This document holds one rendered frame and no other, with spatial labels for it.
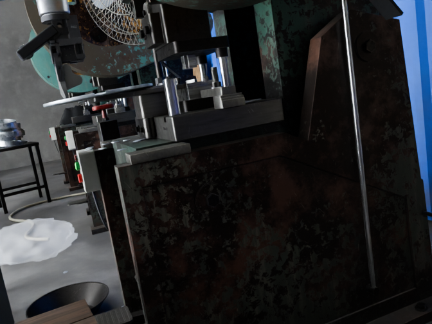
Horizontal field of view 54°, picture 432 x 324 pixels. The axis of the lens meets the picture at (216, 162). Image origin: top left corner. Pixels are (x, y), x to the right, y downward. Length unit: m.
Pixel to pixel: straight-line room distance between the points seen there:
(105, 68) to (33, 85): 5.32
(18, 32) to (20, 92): 0.96
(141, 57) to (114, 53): 0.15
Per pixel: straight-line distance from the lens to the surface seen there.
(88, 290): 1.87
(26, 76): 7.83
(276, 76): 1.18
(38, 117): 7.80
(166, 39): 1.18
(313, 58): 1.16
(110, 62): 2.55
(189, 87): 1.18
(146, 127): 1.18
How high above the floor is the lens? 0.75
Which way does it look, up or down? 9 degrees down
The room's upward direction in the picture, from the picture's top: 9 degrees counter-clockwise
